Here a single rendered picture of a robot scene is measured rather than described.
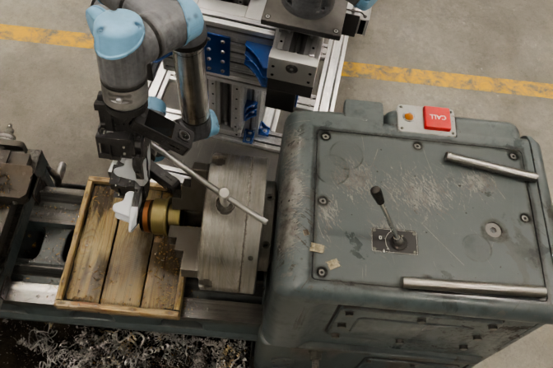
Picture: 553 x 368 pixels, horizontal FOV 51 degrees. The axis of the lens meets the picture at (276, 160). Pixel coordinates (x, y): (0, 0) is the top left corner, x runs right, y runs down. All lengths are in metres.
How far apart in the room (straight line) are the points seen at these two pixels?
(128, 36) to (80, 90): 2.11
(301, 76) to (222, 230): 0.59
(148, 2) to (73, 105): 1.99
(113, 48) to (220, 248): 0.50
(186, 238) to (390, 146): 0.50
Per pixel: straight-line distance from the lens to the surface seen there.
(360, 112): 1.35
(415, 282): 1.16
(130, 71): 0.94
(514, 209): 1.33
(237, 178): 1.24
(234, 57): 1.83
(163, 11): 0.98
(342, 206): 1.21
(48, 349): 1.88
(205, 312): 1.51
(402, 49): 3.28
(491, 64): 3.40
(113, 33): 0.90
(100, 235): 1.59
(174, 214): 1.34
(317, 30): 1.62
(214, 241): 1.21
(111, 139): 1.04
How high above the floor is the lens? 2.31
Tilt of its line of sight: 58 degrees down
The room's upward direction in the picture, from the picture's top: 9 degrees clockwise
